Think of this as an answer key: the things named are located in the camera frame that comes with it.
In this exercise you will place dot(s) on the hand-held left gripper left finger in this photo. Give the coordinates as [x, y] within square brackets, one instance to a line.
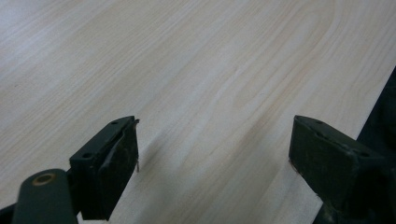
[106, 168]

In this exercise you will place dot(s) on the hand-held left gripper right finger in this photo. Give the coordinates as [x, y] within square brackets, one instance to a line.
[323, 161]

